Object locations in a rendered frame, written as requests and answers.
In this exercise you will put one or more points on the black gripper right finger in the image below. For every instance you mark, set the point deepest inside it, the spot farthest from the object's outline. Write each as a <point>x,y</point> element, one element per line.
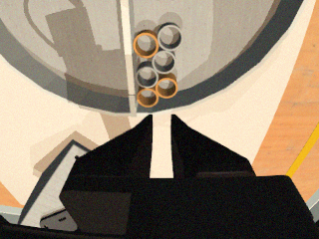
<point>194,154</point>

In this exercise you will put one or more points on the grey metal bushing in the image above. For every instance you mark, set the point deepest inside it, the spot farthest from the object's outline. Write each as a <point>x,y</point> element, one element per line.
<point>143,82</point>
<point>164,69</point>
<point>175,45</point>

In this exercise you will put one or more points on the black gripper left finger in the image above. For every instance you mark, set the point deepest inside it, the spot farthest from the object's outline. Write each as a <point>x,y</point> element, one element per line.
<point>125,154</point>

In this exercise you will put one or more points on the bronze bushing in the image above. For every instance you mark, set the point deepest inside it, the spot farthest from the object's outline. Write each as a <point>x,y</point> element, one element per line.
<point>147,102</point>
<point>139,51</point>
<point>166,93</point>

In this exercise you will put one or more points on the grey round turntable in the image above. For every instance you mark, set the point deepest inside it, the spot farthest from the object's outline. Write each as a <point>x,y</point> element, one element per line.
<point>73,50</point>

